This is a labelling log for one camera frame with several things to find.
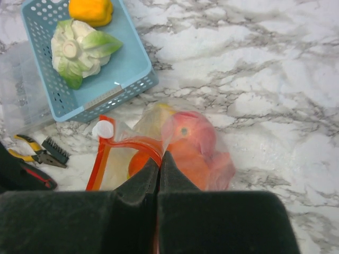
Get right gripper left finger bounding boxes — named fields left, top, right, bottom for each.
left=1, top=160, right=159, bottom=253

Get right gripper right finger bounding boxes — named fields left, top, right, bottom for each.
left=157, top=152, right=300, bottom=253

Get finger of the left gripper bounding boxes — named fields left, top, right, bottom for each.
left=1, top=143, right=52, bottom=192

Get orange carrot toy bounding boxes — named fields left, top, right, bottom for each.
left=128, top=151, right=152, bottom=179

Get clear zip top bag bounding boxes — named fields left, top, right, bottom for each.
left=86, top=105, right=236, bottom=191

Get red apple toy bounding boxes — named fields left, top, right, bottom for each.
left=161, top=111, right=217, bottom=172

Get yellow lemon toy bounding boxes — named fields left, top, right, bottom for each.
left=156, top=103, right=176, bottom=115

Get red utility knife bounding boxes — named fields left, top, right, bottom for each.
left=19, top=162, right=58, bottom=190

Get black comb piece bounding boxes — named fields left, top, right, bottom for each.
left=42, top=137, right=70, bottom=164

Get clear plastic screw box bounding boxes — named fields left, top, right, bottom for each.
left=1, top=41, right=55, bottom=137

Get white cauliflower toy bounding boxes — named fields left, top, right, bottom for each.
left=51, top=19, right=123, bottom=89

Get blue plastic basket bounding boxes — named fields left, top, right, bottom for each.
left=21, top=1, right=159, bottom=123

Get yellow bell pepper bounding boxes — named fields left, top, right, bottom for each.
left=68, top=0, right=113, bottom=27

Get yellow handled pliers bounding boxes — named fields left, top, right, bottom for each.
left=8, top=134, right=67, bottom=168

